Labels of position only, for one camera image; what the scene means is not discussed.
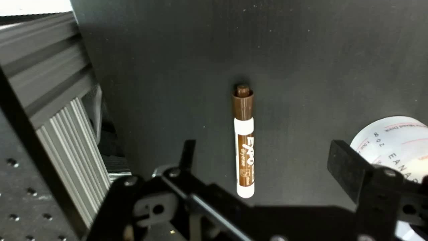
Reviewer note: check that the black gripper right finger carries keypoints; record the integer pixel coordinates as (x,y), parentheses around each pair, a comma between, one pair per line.
(348,165)

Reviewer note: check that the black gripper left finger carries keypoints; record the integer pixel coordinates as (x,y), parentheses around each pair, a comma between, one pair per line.
(187,154)

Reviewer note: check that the dark Expo dry-erase marker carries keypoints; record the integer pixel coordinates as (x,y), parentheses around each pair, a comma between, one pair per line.
(245,151)

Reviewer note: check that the clear plastic cup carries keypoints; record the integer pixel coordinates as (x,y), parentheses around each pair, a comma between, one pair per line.
(392,142)

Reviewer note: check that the black optical breadboard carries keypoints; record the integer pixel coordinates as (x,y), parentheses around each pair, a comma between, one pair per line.
(22,205)

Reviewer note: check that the aluminium extrusion frame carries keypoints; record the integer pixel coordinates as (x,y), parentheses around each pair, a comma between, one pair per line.
(71,147)

